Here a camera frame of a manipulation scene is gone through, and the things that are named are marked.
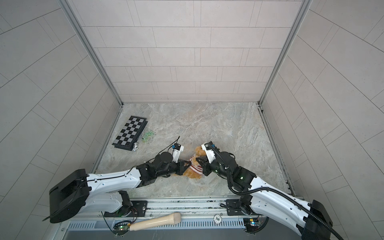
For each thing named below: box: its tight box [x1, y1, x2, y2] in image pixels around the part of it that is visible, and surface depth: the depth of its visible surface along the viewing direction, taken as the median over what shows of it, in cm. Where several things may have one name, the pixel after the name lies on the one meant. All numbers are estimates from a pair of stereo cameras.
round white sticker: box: [214, 215, 222, 223], surface depth 70 cm
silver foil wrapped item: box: [133, 142, 139, 152], surface depth 93 cm
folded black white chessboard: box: [112, 115, 148, 151], surface depth 97 cm
